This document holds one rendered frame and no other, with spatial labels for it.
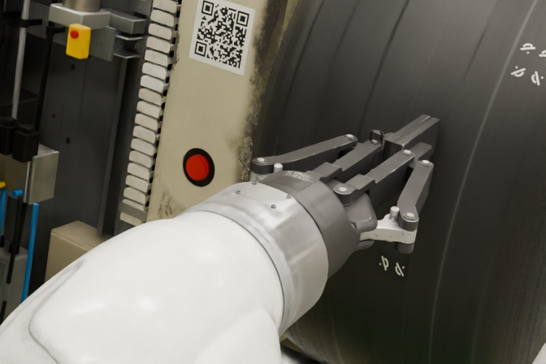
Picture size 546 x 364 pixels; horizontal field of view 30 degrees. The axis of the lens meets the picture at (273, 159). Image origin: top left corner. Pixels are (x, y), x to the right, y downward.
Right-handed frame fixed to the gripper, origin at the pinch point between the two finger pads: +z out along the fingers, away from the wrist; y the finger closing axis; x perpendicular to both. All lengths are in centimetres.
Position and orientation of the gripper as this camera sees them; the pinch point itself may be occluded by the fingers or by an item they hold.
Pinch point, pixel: (410, 146)
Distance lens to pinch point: 79.2
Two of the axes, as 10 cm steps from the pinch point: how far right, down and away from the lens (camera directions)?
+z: 5.3, -3.1, 7.9
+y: -8.4, -3.1, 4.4
